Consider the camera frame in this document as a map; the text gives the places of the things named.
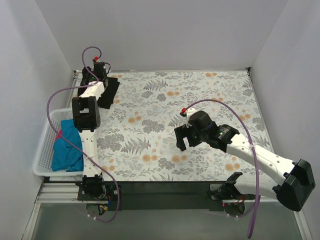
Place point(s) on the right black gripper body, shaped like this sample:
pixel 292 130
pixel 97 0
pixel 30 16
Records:
pixel 185 133

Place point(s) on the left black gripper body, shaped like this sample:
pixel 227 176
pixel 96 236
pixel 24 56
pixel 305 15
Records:
pixel 110 90

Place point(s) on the black t shirt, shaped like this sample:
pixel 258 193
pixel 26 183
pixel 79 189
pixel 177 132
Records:
pixel 104 95

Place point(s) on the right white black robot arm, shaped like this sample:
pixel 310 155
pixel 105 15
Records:
pixel 287 181

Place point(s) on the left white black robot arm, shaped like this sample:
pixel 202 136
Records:
pixel 87 119

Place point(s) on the floral tablecloth mat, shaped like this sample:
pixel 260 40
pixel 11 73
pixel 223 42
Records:
pixel 136 139

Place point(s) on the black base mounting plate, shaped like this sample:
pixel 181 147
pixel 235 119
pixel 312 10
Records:
pixel 170 195

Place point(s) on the pink t shirt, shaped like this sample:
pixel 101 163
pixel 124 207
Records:
pixel 60 134

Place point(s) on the blue t shirt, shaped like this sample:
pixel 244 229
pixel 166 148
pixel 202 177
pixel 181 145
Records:
pixel 65 156

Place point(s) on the white plastic laundry basket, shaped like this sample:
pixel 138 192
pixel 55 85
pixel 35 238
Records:
pixel 44 154

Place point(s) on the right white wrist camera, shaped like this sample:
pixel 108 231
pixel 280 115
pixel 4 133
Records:
pixel 188 113

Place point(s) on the aluminium frame rail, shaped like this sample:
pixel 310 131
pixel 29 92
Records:
pixel 57 192

